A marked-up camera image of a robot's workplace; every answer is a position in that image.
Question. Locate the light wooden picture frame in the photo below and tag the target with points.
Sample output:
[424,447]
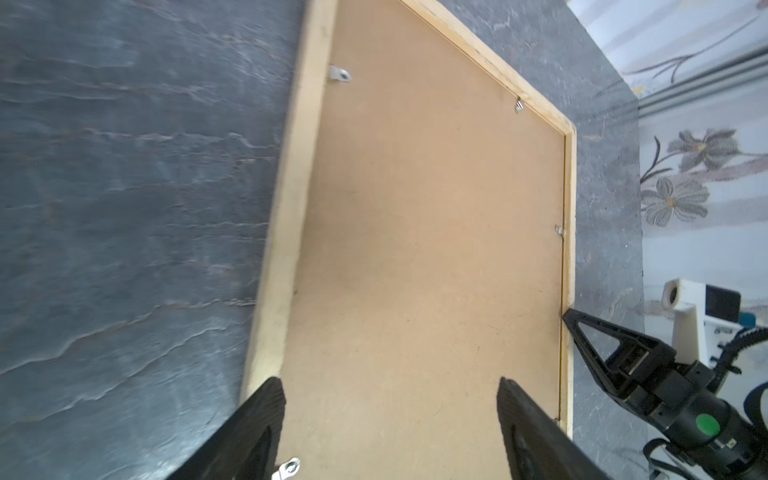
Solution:
[267,349]

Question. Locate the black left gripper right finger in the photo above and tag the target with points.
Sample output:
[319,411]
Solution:
[536,447]

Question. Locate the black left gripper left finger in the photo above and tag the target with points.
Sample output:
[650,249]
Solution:
[246,445]

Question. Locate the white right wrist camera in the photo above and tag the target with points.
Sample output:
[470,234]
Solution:
[706,317]

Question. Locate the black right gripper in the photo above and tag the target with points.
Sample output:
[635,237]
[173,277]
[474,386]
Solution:
[702,429]

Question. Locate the aluminium corner post right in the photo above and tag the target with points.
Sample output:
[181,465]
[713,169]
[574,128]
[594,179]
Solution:
[742,71]

